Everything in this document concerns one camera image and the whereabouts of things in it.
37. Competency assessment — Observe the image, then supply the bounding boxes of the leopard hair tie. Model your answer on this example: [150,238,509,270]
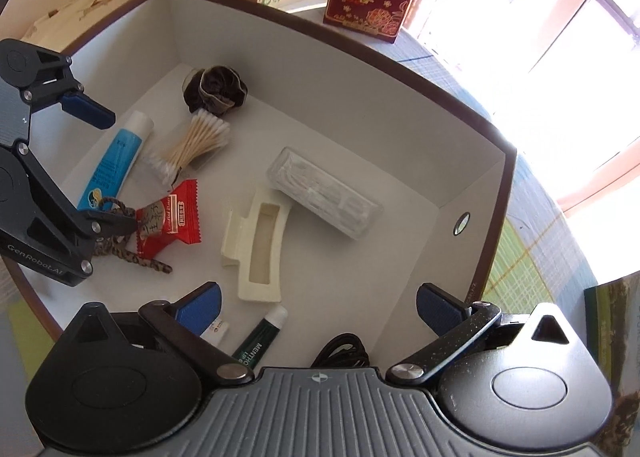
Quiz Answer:
[86,197,174,275]

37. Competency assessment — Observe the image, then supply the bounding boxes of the blue white tube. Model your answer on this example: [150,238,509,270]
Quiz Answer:
[77,110,154,210]

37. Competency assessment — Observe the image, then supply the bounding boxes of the green lip balm tube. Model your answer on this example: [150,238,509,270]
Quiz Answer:
[232,304,288,369]

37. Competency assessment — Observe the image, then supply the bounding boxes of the red candy packet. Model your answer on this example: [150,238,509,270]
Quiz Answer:
[136,180,202,260]

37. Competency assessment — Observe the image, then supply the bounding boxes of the cream hair claw clip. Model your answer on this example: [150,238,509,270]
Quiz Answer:
[221,187,292,303]

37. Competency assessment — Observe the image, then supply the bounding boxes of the black usb cable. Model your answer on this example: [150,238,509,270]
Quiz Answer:
[310,332,371,369]

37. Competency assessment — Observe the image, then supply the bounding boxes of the cotton swab bundle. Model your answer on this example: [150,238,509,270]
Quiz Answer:
[143,109,231,186]

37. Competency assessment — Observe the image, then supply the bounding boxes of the dark brown scrunchie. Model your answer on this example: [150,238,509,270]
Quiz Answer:
[182,66,248,118]

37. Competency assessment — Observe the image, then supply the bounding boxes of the clear plastic case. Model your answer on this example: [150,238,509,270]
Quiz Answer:
[267,147,383,240]

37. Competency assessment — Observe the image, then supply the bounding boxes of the plaid tablecloth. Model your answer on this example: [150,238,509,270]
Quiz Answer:
[483,157,597,325]

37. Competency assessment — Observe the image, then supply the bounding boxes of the large milk gift box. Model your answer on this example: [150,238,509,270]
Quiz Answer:
[584,273,639,456]

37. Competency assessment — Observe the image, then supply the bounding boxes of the brown cardboard box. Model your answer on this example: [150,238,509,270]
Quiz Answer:
[11,0,515,367]

